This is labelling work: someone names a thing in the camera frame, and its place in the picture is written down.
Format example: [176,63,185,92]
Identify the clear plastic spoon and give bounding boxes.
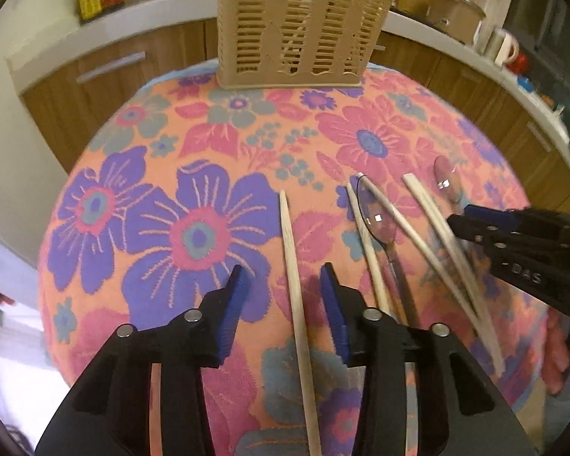
[356,175,420,327]
[434,155,464,214]

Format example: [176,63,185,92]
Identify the white kitchen countertop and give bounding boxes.
[6,0,570,172]

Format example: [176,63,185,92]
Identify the white electric kettle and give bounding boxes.
[483,28,520,67]

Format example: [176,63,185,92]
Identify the beige rice cooker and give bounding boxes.
[426,0,486,46]

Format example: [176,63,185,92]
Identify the floral table cloth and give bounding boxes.
[36,67,565,455]

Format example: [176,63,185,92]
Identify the wooden base cabinets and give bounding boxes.
[17,19,570,213]

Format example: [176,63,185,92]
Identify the beige slotted utensil basket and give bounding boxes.
[217,0,392,90]

